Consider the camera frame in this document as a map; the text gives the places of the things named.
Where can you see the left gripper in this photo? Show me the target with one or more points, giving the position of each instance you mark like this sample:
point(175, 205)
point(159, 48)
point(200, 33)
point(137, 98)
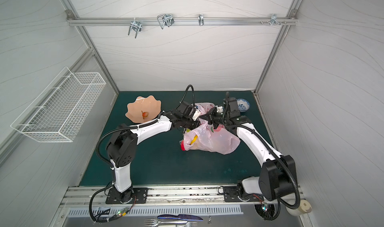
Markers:
point(196, 122)

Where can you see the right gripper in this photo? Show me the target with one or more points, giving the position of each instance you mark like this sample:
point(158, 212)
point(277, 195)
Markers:
point(212, 118)

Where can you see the yellow lemon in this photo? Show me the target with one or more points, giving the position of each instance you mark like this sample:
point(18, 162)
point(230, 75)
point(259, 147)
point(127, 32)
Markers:
point(194, 140)

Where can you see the pink printed plastic bag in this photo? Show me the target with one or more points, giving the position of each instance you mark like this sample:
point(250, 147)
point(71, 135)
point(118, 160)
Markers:
point(220, 140)

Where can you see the pink dragon fruit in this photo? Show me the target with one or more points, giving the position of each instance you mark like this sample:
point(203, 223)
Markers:
point(182, 146)

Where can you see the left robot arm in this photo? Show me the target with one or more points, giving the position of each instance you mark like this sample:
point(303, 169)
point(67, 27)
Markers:
point(118, 147)

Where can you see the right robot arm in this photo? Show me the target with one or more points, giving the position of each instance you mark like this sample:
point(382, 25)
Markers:
point(278, 178)

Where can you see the blue white ceramic bowl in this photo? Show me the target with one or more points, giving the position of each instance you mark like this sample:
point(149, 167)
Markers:
point(243, 105)

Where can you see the pink wavy fruit plate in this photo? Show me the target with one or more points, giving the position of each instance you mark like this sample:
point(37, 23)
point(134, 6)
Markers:
point(149, 104)

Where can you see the dark blue knife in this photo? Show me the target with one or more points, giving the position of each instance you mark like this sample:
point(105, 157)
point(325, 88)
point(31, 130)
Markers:
point(183, 217)

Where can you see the metal hook clamp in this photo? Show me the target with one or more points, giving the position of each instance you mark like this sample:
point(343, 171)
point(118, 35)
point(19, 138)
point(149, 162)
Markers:
point(135, 27)
point(201, 19)
point(273, 21)
point(165, 20)

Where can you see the silver fork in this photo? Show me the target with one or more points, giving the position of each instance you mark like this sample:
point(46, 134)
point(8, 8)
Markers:
point(169, 223)

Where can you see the white cylindrical bottle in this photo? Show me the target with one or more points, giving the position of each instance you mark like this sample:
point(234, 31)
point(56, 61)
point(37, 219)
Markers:
point(304, 208)

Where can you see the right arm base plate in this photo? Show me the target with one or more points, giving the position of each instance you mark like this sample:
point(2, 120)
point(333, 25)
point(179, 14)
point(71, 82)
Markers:
point(234, 194)

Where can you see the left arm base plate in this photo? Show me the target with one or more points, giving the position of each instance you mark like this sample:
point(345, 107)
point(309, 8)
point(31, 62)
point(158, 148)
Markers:
point(137, 195)

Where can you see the white wire basket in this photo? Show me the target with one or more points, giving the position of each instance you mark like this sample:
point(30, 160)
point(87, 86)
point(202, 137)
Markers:
point(58, 113)

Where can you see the aluminium cross rail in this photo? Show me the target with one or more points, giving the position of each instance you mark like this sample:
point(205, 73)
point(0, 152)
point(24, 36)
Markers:
point(179, 21)

